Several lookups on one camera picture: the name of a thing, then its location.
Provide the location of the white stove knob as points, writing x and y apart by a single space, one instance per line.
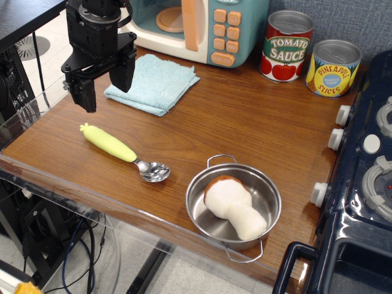
335 139
318 194
343 115

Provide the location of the white stove knob middle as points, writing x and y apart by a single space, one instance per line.
335 139

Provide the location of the pineapple slices can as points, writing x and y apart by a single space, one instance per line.
333 67

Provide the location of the black desk at left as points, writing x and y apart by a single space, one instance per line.
20 18

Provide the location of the white stove knob rear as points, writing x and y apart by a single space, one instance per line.
343 115

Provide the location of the white stove knob front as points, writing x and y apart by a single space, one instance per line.
318 194

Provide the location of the plush mushroom toy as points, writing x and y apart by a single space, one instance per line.
228 198

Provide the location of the light blue cloth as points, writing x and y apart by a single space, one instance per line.
157 85

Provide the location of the stainless steel pan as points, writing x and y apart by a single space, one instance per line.
266 199

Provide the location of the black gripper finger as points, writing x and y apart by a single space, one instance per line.
121 75
83 94

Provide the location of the tomato sauce can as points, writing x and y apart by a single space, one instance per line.
288 36

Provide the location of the dark blue toy stove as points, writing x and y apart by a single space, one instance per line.
353 249

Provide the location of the toy microwave teal and cream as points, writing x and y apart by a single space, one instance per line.
220 33

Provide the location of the clear acrylic table guard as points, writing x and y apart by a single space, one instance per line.
226 111

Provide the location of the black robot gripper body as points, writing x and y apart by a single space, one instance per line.
93 34

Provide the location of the black table leg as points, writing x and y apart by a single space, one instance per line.
147 272

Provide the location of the spoon with yellow-green handle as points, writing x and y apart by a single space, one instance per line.
152 172

